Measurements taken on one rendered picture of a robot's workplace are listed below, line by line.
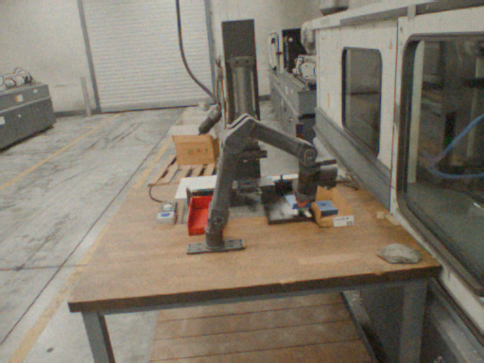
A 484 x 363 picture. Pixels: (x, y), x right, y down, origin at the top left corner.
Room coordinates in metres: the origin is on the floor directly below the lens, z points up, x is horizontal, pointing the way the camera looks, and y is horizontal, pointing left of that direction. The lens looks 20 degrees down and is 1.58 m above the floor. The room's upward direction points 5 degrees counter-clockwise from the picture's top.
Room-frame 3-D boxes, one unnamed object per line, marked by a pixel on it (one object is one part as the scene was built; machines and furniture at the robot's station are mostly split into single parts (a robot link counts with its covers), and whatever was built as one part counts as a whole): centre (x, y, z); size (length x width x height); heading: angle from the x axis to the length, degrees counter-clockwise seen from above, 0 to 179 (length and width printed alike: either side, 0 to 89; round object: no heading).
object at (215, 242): (1.28, 0.11, 0.94); 0.20 x 0.07 x 0.08; 92
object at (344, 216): (1.49, -0.33, 0.93); 0.25 x 0.13 x 0.08; 2
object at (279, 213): (1.51, -0.17, 0.91); 0.17 x 0.16 x 0.02; 92
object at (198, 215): (1.51, 0.16, 0.93); 0.25 x 0.12 x 0.06; 2
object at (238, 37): (1.81, -0.03, 1.44); 0.17 x 0.13 x 0.42; 2
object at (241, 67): (1.68, -0.03, 1.37); 0.11 x 0.09 x 0.30; 92
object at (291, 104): (7.39, -1.24, 0.49); 5.51 x 1.02 x 0.97; 179
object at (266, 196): (1.68, -0.03, 0.94); 0.20 x 0.10 x 0.07; 92
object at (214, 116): (1.96, 0.10, 1.25); 0.19 x 0.07 x 0.19; 92
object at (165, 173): (4.88, 0.52, 0.07); 1.20 x 1.00 x 0.14; 176
